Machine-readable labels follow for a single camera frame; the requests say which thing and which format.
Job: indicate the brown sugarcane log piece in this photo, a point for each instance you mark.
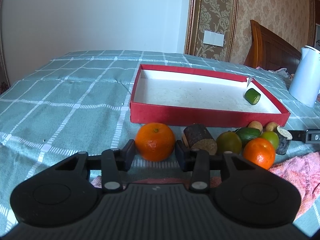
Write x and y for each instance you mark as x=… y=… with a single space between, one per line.
x=197 y=136

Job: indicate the small orange tangerine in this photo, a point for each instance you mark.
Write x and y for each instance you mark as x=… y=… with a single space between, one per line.
x=155 y=142

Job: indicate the green avocado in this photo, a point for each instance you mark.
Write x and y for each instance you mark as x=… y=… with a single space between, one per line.
x=247 y=134

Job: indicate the red shallow cardboard box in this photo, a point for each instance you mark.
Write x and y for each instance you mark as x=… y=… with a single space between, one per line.
x=181 y=96

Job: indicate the white electric kettle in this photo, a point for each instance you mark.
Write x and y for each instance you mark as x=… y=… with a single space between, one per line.
x=305 y=84

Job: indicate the white wall switch panel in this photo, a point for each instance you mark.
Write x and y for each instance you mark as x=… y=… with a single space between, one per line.
x=213 y=38

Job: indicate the pink towel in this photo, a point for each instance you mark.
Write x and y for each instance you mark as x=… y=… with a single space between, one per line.
x=301 y=171

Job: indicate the green cucumber piece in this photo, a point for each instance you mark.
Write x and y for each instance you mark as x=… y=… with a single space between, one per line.
x=252 y=96

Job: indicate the tan longan fruit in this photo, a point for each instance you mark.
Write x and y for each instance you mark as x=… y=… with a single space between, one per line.
x=256 y=125
x=271 y=127

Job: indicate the green plaid bedsheet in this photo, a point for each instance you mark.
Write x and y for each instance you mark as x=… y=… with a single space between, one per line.
x=80 y=102

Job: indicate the dark green round fruit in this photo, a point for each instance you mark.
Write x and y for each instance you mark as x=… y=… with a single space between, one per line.
x=228 y=142

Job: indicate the large orange tangerine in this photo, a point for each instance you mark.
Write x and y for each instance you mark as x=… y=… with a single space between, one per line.
x=260 y=152

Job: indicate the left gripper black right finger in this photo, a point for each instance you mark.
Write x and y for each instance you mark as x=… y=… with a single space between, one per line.
x=200 y=163

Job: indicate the light green lime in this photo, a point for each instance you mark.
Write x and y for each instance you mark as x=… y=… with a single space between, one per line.
x=272 y=137

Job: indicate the gold ornate wall frame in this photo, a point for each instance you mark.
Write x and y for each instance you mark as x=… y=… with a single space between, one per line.
x=218 y=16

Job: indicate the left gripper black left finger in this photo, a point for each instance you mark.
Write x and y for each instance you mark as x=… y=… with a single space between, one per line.
x=110 y=162

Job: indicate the brown wooden headboard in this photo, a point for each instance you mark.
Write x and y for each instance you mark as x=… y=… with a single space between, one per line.
x=270 y=52

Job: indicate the dark sugarcane piece white end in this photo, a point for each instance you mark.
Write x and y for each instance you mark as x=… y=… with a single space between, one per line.
x=285 y=138

